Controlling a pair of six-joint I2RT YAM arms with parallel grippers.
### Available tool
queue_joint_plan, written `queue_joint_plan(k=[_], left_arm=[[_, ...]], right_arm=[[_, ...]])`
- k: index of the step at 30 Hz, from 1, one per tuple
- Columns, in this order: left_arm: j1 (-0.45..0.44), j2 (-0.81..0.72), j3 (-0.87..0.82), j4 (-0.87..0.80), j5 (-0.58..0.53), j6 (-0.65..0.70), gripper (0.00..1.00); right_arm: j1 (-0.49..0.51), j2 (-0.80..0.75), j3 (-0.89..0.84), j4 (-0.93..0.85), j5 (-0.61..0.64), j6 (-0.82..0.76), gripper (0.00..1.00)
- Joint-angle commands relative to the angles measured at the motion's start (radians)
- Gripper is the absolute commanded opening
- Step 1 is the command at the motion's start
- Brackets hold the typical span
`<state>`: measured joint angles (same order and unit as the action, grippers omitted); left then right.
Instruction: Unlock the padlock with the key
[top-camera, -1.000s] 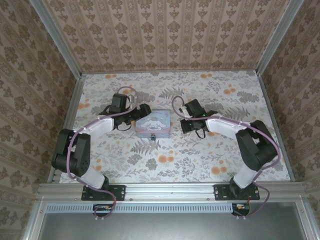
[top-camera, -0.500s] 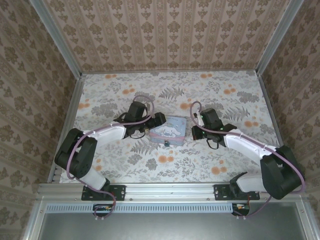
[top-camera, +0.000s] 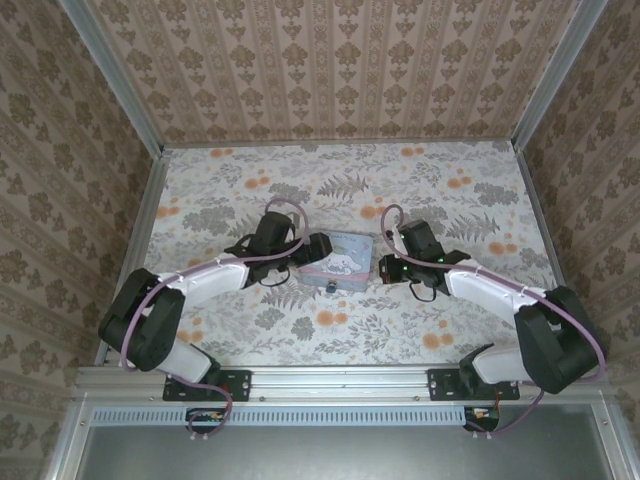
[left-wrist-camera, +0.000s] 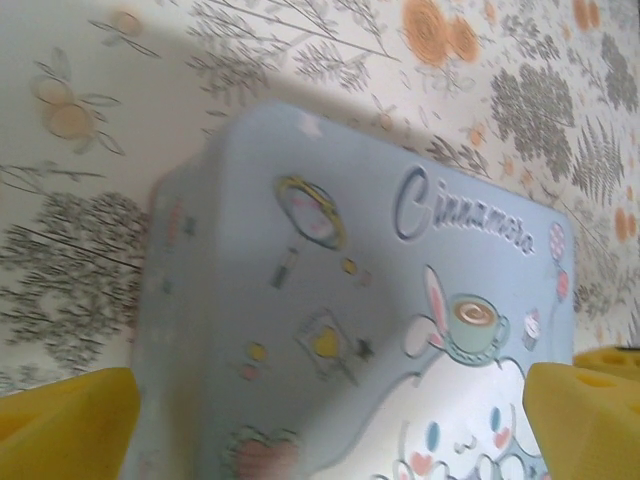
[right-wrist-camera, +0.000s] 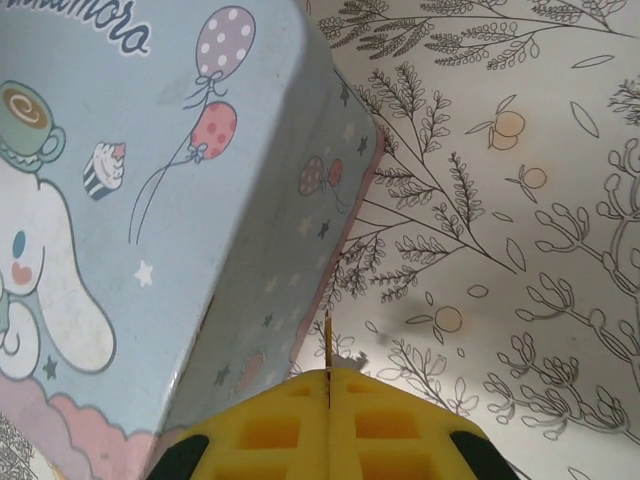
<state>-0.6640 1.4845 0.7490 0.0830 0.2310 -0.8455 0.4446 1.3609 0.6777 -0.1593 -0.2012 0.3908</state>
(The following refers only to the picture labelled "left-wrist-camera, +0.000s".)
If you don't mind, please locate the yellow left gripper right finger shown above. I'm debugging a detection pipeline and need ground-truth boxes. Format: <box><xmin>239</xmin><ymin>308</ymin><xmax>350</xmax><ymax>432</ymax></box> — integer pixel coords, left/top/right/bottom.
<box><xmin>522</xmin><ymin>344</ymin><xmax>640</xmax><ymax>480</ymax></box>

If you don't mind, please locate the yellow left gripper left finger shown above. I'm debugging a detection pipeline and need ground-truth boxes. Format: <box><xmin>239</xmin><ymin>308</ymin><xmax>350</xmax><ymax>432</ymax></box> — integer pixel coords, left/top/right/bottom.
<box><xmin>0</xmin><ymin>367</ymin><xmax>144</xmax><ymax>480</ymax></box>

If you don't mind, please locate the light blue cartoon pouch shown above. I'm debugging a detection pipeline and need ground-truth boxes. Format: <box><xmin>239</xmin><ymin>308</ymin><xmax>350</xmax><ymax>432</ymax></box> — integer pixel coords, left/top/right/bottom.
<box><xmin>133</xmin><ymin>98</ymin><xmax>581</xmax><ymax>480</ymax></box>

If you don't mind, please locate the floral tablecloth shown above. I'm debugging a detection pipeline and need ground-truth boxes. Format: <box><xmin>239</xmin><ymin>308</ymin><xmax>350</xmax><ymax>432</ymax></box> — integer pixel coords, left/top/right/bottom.
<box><xmin>0</xmin><ymin>0</ymin><xmax>640</xmax><ymax>396</ymax></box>

